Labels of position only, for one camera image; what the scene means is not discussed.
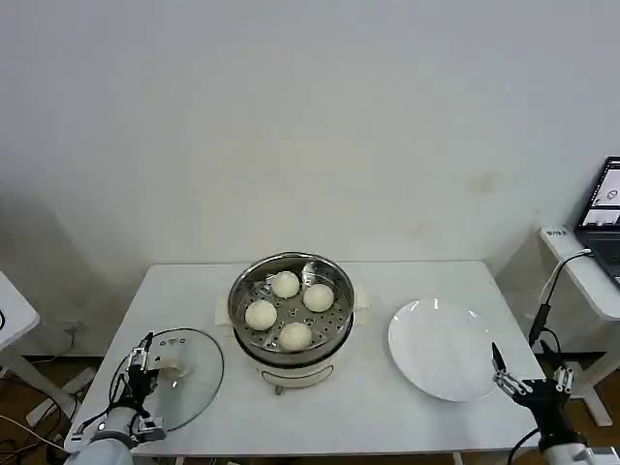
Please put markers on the perforated steel steamer basket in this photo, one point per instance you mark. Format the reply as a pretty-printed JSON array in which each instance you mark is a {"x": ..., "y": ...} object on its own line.
[{"x": 339, "y": 319}]

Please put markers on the white steamed bun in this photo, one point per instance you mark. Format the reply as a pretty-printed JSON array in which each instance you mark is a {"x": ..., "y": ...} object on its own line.
[
  {"x": 318, "y": 297},
  {"x": 285, "y": 284},
  {"x": 295, "y": 336},
  {"x": 260, "y": 315}
]

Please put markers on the white electric cooker base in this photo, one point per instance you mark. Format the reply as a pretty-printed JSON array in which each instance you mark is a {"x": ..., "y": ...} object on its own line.
[{"x": 295, "y": 375}]

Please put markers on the round white plate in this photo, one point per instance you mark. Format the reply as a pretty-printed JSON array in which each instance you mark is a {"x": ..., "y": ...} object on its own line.
[{"x": 443, "y": 349}]

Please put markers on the white desk with label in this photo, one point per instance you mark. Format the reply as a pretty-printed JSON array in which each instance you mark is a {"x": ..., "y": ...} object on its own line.
[{"x": 581, "y": 281}]

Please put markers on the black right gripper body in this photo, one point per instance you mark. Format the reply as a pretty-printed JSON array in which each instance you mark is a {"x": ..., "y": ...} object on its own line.
[{"x": 545, "y": 404}]

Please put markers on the round glass lid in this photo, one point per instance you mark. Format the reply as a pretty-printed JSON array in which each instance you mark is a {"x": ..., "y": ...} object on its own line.
[{"x": 198, "y": 378}]

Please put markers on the white wall socket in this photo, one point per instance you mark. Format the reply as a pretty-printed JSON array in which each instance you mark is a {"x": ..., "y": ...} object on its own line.
[{"x": 72, "y": 329}]

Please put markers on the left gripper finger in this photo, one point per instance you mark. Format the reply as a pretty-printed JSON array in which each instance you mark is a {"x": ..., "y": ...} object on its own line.
[
  {"x": 140, "y": 356},
  {"x": 155, "y": 370}
]

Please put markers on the open black laptop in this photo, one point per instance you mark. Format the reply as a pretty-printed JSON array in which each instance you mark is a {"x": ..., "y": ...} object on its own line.
[{"x": 603, "y": 213}]

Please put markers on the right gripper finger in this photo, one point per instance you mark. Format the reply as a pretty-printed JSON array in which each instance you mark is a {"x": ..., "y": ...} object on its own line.
[
  {"x": 563, "y": 378},
  {"x": 499, "y": 365}
]

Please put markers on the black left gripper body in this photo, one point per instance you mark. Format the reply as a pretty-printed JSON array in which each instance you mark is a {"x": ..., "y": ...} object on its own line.
[{"x": 141, "y": 385}]

